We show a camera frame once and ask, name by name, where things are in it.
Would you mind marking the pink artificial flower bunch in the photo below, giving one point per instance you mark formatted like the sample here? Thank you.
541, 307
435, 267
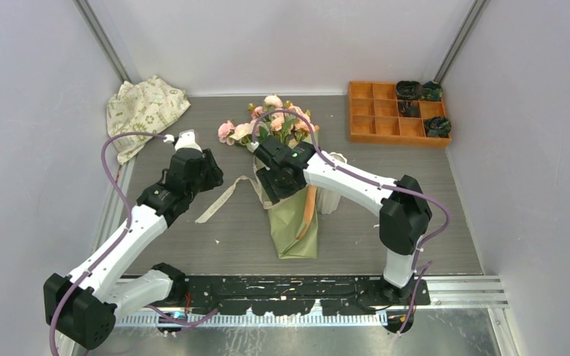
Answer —
285, 121

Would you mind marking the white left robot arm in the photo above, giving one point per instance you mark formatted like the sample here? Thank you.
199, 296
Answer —
86, 304

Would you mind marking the dark rolled cloth front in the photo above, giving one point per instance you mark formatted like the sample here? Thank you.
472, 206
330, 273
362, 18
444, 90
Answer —
437, 127

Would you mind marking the orange wrapping paper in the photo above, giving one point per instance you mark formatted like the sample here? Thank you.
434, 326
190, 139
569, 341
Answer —
309, 210

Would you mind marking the cream green printed cloth bag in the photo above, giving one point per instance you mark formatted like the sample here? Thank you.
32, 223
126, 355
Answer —
150, 106

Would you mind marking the dark rolled cloth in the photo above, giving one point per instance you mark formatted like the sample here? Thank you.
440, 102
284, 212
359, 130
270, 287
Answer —
437, 127
409, 90
409, 109
432, 92

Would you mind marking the dark rolled cloth back right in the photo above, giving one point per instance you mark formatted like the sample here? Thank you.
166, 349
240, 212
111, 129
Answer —
432, 92

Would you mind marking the beige printed ribbon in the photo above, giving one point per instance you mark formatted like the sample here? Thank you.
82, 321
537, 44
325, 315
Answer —
225, 196

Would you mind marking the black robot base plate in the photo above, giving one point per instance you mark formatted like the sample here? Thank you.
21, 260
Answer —
293, 295

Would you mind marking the green wrapping paper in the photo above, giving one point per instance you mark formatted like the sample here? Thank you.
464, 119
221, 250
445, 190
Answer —
286, 220

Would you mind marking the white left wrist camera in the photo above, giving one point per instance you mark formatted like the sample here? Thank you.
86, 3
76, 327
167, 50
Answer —
185, 139

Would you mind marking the dark rolled cloth middle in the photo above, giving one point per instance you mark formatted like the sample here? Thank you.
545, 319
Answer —
409, 109

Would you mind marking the white ribbed ceramic vase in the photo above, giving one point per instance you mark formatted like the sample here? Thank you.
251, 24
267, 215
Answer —
327, 201

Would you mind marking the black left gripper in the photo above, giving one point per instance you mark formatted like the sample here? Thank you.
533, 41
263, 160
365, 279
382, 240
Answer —
214, 173

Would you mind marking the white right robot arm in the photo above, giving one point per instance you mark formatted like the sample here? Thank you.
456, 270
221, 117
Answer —
399, 205

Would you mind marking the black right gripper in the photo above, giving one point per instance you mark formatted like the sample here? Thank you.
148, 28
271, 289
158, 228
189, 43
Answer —
265, 176

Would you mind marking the dark rolled cloth back left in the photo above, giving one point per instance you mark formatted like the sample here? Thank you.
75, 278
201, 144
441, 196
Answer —
409, 90

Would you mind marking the aluminium front frame rail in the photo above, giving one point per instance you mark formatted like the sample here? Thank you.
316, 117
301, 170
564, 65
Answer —
446, 293

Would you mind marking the orange wooden compartment tray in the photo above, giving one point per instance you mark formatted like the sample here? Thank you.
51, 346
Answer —
373, 117

